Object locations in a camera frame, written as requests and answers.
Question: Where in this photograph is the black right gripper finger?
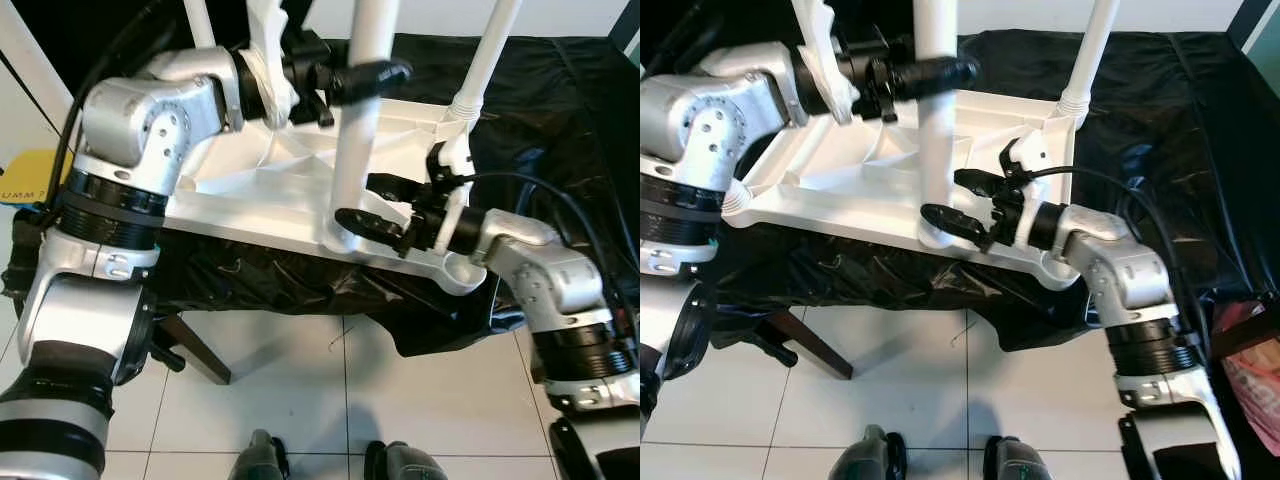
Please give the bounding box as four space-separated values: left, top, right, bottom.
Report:
334 208 411 249
954 168 1011 195
919 203 993 246
368 173 426 199

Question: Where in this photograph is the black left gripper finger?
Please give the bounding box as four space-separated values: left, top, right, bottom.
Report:
895 55 981 101
332 60 413 104

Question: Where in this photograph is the white plastic table top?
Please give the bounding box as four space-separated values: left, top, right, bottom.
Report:
160 95 493 298
722 88 1086 293

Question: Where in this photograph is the black plastic table cloth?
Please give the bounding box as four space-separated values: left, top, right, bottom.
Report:
690 30 1280 353
0 35 641 358

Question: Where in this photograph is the dark brown wooden beam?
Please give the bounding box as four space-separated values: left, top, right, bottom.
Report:
160 315 233 386
775 310 854 381

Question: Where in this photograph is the grey robot right foot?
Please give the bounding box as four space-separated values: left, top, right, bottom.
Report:
365 440 446 480
985 435 1051 480

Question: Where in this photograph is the grey robot foot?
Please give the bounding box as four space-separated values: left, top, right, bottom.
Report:
365 440 446 480
228 430 291 480
985 435 1051 480
828 425 906 480

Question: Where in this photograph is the grey robot left foot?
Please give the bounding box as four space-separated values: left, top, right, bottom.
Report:
228 430 291 480
828 425 906 480

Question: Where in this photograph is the pink plastic bag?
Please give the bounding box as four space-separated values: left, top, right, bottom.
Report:
1215 300 1280 431

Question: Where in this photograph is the yellow box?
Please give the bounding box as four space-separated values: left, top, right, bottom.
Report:
0 150 71 206

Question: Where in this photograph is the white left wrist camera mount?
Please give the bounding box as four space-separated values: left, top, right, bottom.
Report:
800 0 863 126
245 0 303 131

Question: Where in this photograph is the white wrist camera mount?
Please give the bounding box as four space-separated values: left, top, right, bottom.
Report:
428 130 479 233
1003 135 1051 216
800 0 863 126
245 0 303 131

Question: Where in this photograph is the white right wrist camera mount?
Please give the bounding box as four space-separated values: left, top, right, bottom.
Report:
428 130 479 233
1003 135 1051 216

